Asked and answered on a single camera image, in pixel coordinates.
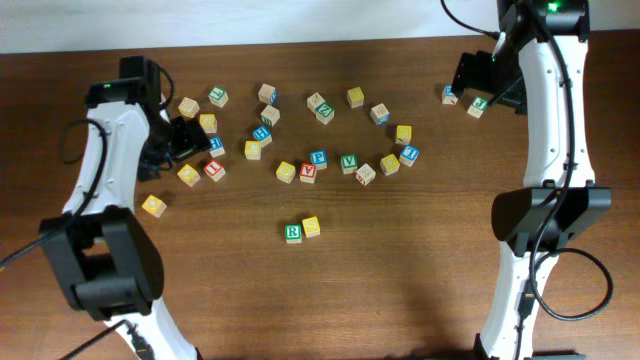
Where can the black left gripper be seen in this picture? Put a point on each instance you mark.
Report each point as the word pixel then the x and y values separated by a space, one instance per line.
pixel 191 139

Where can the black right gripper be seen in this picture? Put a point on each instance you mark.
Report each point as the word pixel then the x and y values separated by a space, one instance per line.
pixel 469 75

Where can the wooden shell block blue side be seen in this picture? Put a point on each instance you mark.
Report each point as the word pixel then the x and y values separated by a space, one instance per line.
pixel 380 114

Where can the green Z block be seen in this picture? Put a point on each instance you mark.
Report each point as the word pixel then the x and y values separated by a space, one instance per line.
pixel 325 113

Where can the yellow K block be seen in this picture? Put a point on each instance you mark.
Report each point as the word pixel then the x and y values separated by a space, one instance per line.
pixel 403 134

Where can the green J block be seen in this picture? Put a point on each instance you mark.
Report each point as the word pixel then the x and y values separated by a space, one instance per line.
pixel 477 107

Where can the blue P block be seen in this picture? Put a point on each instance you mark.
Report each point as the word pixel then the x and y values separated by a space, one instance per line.
pixel 319 159

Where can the wooden block red trim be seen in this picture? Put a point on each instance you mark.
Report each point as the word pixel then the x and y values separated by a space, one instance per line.
pixel 365 174

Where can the blue tilted H block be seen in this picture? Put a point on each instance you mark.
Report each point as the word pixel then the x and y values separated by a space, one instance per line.
pixel 263 135

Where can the blue block far right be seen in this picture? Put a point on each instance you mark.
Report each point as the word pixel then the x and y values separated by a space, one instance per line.
pixel 448 97

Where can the blue T block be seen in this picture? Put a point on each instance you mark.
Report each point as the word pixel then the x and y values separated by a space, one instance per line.
pixel 408 155

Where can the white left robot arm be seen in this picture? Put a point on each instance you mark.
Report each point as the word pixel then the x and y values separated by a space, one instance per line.
pixel 104 262

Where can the wooden block green side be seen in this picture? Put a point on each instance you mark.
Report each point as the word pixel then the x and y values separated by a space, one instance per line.
pixel 270 115

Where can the yellow S block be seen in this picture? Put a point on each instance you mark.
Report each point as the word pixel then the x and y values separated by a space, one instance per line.
pixel 285 172
pixel 311 227

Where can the red A block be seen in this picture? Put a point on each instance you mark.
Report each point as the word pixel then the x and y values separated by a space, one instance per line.
pixel 308 173

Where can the green V block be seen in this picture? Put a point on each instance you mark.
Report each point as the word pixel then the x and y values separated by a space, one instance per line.
pixel 349 164

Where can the red I block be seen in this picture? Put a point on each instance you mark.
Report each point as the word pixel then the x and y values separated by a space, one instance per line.
pixel 214 170

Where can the green R block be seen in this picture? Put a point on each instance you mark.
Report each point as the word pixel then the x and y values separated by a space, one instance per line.
pixel 293 233

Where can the green L block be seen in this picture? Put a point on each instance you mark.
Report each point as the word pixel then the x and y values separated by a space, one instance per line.
pixel 218 96

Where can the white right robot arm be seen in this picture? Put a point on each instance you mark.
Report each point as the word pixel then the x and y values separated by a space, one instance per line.
pixel 536 68

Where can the yellow G block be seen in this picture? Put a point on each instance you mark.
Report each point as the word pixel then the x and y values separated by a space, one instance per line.
pixel 389 164

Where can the plain wooden block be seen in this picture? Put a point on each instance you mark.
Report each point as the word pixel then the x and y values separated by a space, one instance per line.
pixel 188 108

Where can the wooden block by Z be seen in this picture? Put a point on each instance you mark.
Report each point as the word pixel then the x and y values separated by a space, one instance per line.
pixel 314 101

